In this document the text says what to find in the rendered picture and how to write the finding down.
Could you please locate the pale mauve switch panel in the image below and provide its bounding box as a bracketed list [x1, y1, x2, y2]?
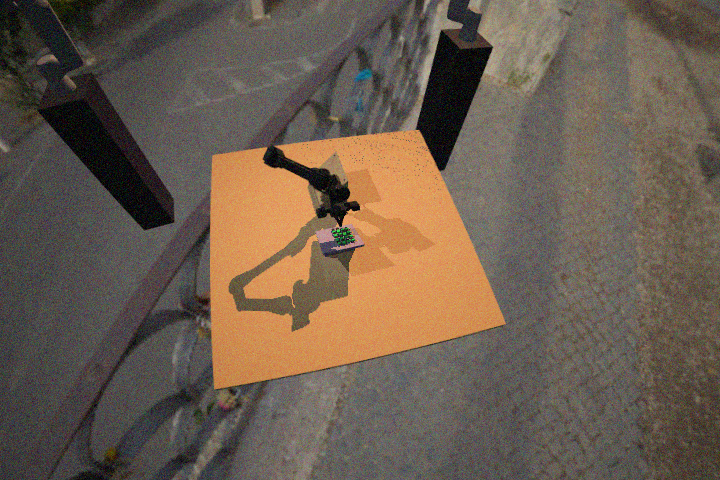
[315, 224, 365, 257]

